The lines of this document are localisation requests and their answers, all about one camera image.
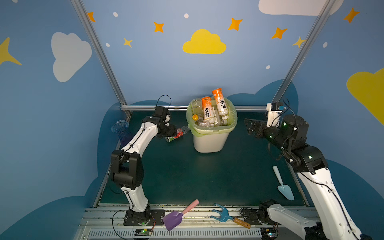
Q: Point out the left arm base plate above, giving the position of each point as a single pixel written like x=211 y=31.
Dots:
x=146 y=218

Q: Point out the light blue toy trowel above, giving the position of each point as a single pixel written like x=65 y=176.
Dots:
x=285 y=190

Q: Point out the orange label white bottle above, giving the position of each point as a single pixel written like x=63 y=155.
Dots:
x=221 y=104

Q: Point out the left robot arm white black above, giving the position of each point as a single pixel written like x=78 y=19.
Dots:
x=127 y=170

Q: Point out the circuit board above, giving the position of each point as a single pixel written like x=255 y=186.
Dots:
x=143 y=232
x=268 y=234

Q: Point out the purple toy shovel pink handle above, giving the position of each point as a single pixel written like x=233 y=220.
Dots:
x=174 y=218

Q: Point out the right circuit board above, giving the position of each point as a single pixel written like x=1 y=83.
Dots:
x=268 y=234

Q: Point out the white trash bin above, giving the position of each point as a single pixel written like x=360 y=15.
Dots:
x=210 y=143

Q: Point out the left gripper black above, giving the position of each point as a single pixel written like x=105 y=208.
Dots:
x=173 y=131

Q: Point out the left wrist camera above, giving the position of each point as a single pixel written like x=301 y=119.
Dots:
x=161 y=112

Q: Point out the red label clear bottle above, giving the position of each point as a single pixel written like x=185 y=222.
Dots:
x=180 y=132

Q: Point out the green bin liner bag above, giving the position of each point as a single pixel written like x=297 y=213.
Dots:
x=200 y=131

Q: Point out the purple plastic vase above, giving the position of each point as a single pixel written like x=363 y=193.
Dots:
x=121 y=128

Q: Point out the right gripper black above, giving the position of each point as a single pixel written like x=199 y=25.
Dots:
x=259 y=128

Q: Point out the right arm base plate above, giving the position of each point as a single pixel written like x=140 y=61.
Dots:
x=256 y=216

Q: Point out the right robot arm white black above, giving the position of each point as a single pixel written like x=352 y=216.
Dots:
x=313 y=170

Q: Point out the blue garden fork wooden handle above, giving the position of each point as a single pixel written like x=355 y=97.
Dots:
x=225 y=216

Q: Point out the left circuit board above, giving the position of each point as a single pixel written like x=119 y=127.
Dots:
x=143 y=232

